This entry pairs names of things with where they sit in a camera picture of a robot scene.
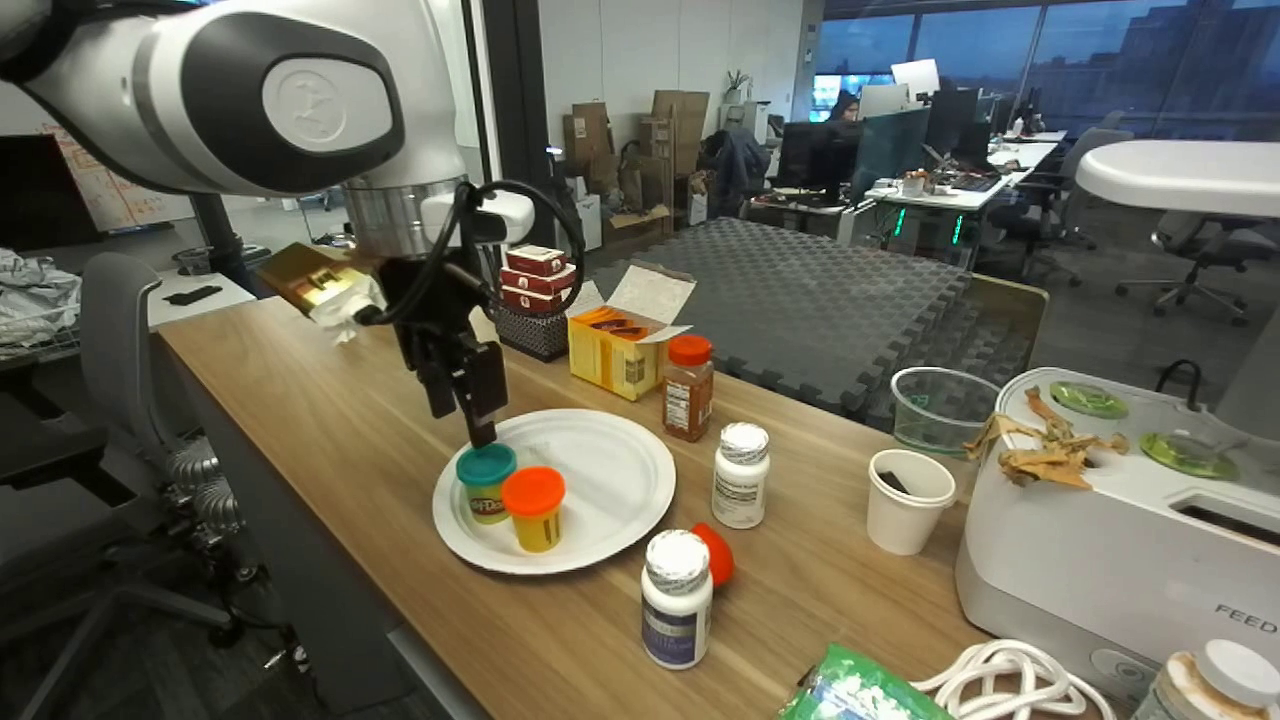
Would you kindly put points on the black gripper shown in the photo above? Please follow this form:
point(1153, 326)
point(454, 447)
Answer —
point(441, 323)

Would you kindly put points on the dough tub teal lid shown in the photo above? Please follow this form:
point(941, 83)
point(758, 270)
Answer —
point(486, 480)

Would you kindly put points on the yellow tub orange lid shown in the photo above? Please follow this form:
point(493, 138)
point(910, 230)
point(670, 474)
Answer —
point(538, 512)

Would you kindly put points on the white pill bottle blue label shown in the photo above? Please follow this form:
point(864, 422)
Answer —
point(678, 601)

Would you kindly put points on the white pill bottle pale label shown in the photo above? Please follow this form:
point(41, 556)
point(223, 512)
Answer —
point(743, 476)

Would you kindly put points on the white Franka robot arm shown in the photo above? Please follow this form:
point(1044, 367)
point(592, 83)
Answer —
point(132, 95)

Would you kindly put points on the grey patterned box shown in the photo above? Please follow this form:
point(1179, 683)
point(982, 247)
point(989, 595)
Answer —
point(533, 334)

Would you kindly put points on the red white flat box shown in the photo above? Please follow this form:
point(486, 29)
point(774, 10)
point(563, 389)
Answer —
point(538, 256)
point(538, 302)
point(540, 278)

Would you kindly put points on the white paper plate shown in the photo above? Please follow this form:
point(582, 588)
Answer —
point(615, 480)

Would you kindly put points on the yellow open cardboard box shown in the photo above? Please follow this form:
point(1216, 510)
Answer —
point(623, 353)

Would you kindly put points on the spice jar orange lid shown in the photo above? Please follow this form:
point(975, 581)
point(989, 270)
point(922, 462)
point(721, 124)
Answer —
point(689, 389)

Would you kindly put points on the white side shelf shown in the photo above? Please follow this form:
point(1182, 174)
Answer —
point(202, 312)

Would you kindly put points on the black stand pole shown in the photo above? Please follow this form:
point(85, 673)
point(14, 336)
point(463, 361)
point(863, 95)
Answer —
point(227, 247)

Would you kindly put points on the black remote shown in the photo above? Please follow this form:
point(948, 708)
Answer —
point(193, 294)

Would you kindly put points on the small brown cardboard box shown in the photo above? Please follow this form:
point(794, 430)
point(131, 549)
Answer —
point(586, 141)

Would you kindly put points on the black grey office chair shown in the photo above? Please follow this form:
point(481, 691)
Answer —
point(125, 361)

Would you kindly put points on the large brown cardboard box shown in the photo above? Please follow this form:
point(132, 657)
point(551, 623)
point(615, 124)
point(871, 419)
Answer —
point(680, 124)

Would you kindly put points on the grey foam floor mat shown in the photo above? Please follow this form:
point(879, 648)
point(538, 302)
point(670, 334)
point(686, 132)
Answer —
point(824, 306)

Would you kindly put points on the crumpled grey cloth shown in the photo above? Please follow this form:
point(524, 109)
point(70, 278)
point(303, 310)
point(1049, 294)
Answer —
point(32, 302)

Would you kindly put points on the white paper cup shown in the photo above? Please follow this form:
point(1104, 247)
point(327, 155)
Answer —
point(910, 506)

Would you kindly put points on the black computer monitor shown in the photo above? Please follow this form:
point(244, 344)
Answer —
point(853, 145)

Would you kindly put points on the clear plastic cup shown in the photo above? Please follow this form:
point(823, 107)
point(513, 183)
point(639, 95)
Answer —
point(941, 412)

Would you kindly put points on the green packet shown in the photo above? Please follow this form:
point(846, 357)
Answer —
point(853, 691)

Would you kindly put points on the white backed monitor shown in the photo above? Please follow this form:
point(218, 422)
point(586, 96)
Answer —
point(912, 79)

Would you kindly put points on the dried brown plant scraps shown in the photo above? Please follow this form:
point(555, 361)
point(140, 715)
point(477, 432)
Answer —
point(1053, 447)

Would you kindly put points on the white plastic appliance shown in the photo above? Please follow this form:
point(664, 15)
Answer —
point(1121, 563)

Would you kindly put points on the white round table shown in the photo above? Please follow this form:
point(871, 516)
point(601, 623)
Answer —
point(1174, 183)

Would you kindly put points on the dark office chair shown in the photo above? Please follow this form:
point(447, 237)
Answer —
point(1203, 260)

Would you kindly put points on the tan bottle white lid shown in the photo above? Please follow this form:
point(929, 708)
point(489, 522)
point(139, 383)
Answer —
point(1207, 685)

